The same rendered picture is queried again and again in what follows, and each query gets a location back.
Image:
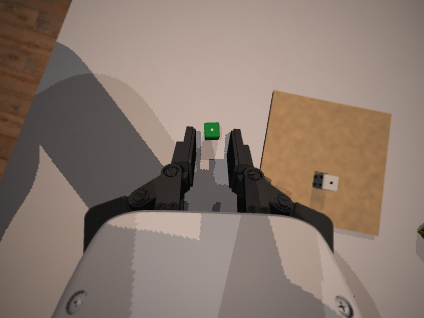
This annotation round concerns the green die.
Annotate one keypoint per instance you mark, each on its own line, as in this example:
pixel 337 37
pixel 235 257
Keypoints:
pixel 211 131

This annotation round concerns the white die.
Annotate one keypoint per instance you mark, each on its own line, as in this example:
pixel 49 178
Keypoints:
pixel 326 182

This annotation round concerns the yellow die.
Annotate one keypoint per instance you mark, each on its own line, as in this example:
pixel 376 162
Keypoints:
pixel 421 231

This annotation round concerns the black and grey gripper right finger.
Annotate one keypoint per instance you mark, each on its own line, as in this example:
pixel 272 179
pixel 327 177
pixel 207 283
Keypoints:
pixel 262 197

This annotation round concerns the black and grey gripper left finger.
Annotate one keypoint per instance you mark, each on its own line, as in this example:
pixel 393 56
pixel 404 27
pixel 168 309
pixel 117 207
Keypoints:
pixel 164 192

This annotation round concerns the tan cork mat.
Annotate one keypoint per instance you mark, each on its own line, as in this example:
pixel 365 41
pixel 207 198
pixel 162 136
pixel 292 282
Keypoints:
pixel 307 136

